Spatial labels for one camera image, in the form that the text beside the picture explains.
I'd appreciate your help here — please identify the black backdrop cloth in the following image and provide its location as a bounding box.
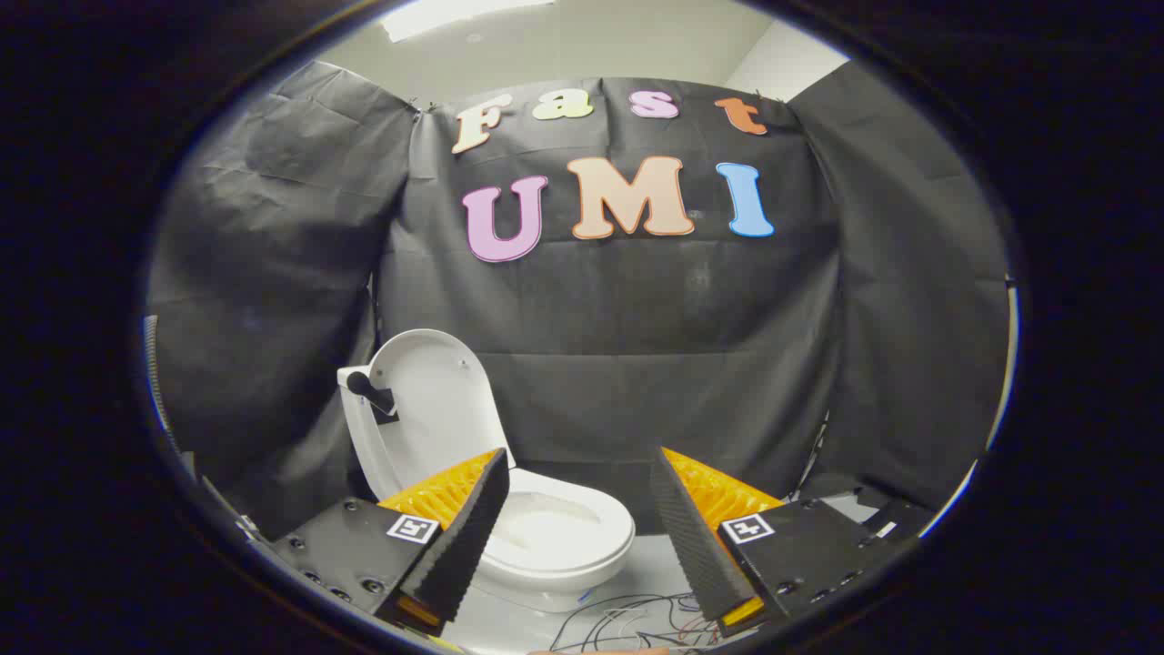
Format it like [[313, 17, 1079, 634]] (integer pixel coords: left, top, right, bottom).
[[145, 60, 1012, 547]]

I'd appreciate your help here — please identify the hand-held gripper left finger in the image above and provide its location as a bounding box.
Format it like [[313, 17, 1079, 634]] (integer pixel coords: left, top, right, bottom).
[[269, 448, 511, 638]]

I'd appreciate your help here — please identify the black box with white label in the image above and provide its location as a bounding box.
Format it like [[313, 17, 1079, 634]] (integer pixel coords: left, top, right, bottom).
[[855, 491, 938, 539]]

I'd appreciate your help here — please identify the grey ribbed hose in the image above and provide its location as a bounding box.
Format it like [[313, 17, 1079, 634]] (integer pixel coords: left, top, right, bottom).
[[143, 316, 183, 456]]

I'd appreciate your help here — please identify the white toilet lid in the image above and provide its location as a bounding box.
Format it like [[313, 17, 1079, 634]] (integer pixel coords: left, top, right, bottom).
[[338, 329, 517, 503]]

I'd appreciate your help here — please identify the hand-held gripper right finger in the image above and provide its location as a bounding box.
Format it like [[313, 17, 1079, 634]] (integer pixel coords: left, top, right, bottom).
[[649, 446, 919, 638]]

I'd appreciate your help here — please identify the tangle of cables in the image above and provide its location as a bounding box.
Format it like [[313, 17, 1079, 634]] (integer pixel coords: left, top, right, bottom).
[[550, 591, 728, 654]]

